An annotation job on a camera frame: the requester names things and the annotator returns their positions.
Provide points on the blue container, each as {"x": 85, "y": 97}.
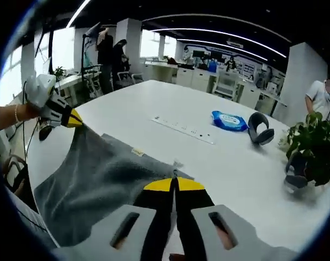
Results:
{"x": 212, "y": 66}

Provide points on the white mesh chair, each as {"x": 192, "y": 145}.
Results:
{"x": 227, "y": 84}

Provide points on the person's left hand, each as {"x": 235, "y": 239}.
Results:
{"x": 30, "y": 110}

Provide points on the ceiling light strip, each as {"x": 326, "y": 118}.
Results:
{"x": 78, "y": 13}

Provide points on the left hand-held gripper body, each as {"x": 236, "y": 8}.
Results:
{"x": 43, "y": 87}

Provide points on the small green plant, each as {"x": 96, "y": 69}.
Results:
{"x": 58, "y": 72}

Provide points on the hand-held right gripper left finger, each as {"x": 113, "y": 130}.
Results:
{"x": 154, "y": 214}

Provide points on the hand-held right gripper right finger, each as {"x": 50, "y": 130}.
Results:
{"x": 193, "y": 214}

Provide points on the white cabinet row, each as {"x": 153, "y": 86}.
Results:
{"x": 186, "y": 76}

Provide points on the green potted plant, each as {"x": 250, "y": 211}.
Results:
{"x": 314, "y": 152}

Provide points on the black tripod stand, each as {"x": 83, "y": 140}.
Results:
{"x": 84, "y": 62}

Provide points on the white power strip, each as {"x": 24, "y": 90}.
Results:
{"x": 184, "y": 127}

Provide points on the grey office chair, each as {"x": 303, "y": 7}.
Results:
{"x": 127, "y": 79}

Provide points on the blue wet wipes pack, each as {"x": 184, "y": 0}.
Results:
{"x": 229, "y": 121}

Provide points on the brown chair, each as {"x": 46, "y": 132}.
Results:
{"x": 13, "y": 168}

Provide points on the grey towel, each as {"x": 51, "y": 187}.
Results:
{"x": 99, "y": 176}

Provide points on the dark grey headset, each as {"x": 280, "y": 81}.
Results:
{"x": 253, "y": 130}

